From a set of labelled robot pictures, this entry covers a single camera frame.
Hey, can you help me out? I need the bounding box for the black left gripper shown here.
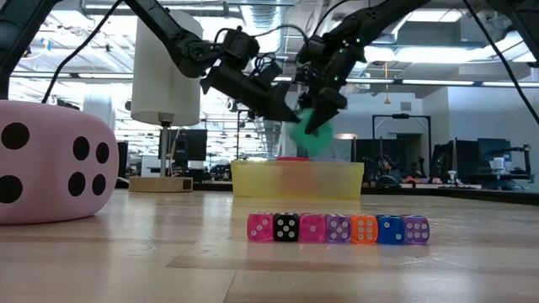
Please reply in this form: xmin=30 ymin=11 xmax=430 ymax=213
xmin=200 ymin=65 xmax=302 ymax=124

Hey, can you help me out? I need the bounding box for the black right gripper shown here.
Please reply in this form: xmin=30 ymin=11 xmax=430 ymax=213
xmin=294 ymin=37 xmax=366 ymax=136

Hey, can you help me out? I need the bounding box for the teal foam die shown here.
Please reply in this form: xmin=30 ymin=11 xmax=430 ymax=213
xmin=288 ymin=108 xmax=335 ymax=157

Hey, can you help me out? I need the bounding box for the pink foam die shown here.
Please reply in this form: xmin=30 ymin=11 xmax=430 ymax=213
xmin=0 ymin=100 xmax=120 ymax=227

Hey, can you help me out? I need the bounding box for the yellow translucent plastic tray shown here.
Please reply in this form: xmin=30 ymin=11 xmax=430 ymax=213
xmin=230 ymin=159 xmax=366 ymax=200

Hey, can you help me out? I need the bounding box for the person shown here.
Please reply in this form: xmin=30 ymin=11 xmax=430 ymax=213
xmin=370 ymin=153 xmax=408 ymax=189

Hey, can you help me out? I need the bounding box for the black computer monitor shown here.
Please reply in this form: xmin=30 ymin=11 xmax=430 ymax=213
xmin=478 ymin=138 xmax=513 ymax=163
xmin=431 ymin=141 xmax=479 ymax=186
xmin=158 ymin=129 xmax=208 ymax=172

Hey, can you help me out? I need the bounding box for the long ceiling light strip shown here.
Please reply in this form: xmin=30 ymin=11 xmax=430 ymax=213
xmin=10 ymin=72 xmax=539 ymax=88

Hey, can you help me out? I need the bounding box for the white shade table lamp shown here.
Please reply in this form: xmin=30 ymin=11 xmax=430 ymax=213
xmin=128 ymin=10 xmax=204 ymax=194

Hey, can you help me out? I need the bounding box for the small black die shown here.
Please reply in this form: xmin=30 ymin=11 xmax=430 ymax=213
xmin=273 ymin=213 xmax=301 ymax=243

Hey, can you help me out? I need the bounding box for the small purple translucent die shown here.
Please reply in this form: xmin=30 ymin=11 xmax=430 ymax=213
xmin=403 ymin=215 xmax=431 ymax=246
xmin=324 ymin=214 xmax=352 ymax=244

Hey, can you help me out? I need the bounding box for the small orange translucent die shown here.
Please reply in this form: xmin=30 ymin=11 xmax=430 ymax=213
xmin=350 ymin=214 xmax=379 ymax=246

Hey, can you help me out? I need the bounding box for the small blue translucent die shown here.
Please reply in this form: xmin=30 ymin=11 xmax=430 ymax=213
xmin=376 ymin=215 xmax=406 ymax=246

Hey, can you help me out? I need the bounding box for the white pillar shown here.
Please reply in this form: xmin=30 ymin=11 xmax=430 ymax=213
xmin=83 ymin=94 xmax=117 ymax=142

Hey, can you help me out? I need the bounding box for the yellow hanging pendant cord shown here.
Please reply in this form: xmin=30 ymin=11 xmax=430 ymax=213
xmin=382 ymin=62 xmax=392 ymax=106

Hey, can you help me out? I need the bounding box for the black metal rack frame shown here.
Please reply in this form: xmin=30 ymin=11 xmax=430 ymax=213
xmin=371 ymin=114 xmax=432 ymax=148

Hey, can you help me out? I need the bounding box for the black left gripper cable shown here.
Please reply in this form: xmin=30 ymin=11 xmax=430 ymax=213
xmin=212 ymin=23 xmax=312 ymax=47

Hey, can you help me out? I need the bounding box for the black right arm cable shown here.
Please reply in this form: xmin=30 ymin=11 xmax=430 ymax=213
xmin=461 ymin=0 xmax=539 ymax=127

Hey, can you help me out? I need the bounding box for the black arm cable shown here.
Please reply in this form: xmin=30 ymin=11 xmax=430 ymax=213
xmin=41 ymin=0 xmax=121 ymax=104
xmin=461 ymin=0 xmax=539 ymax=127

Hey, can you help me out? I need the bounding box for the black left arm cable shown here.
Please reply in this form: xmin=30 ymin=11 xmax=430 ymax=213
xmin=41 ymin=0 xmax=121 ymax=104

